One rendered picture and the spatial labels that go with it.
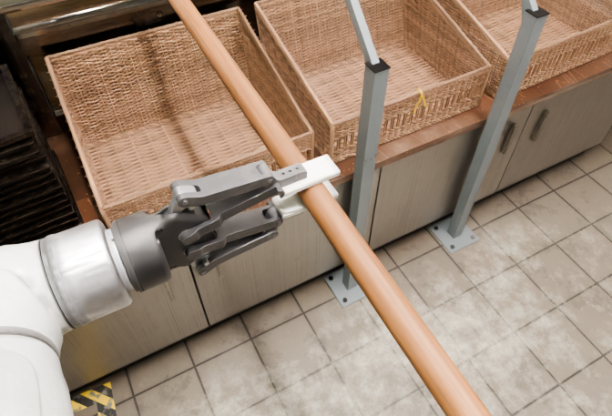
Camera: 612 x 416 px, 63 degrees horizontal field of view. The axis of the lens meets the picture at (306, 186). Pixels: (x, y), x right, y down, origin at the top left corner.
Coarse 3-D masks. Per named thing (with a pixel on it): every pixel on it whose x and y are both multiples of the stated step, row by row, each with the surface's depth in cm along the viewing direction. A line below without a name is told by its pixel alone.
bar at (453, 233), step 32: (0, 0) 86; (32, 0) 88; (64, 0) 91; (352, 0) 110; (384, 64) 111; (512, 64) 137; (384, 96) 117; (512, 96) 144; (480, 160) 164; (352, 192) 144; (448, 224) 200; (352, 288) 181
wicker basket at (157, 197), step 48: (96, 48) 135; (144, 48) 140; (240, 48) 153; (96, 96) 141; (144, 96) 146; (192, 96) 153; (288, 96) 134; (96, 144) 146; (144, 144) 147; (192, 144) 146; (240, 144) 147; (96, 192) 114; (144, 192) 115
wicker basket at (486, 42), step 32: (448, 0) 181; (480, 0) 188; (512, 0) 196; (544, 0) 194; (576, 0) 182; (608, 0) 172; (480, 32) 156; (512, 32) 186; (544, 32) 185; (576, 32) 185; (608, 32) 169; (544, 64) 161; (576, 64) 172
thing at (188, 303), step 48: (336, 96) 162; (528, 96) 162; (576, 96) 176; (48, 144) 148; (384, 144) 148; (432, 144) 150; (528, 144) 184; (576, 144) 205; (384, 192) 157; (432, 192) 173; (480, 192) 192; (288, 240) 149; (384, 240) 180; (192, 288) 142; (240, 288) 154; (288, 288) 169; (96, 336) 135; (144, 336) 147; (192, 336) 169
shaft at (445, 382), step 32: (192, 32) 74; (224, 64) 68; (256, 96) 63; (256, 128) 61; (288, 160) 56; (320, 192) 53; (320, 224) 51; (352, 224) 51; (352, 256) 48; (384, 288) 45; (384, 320) 44; (416, 320) 43; (416, 352) 42; (448, 384) 40
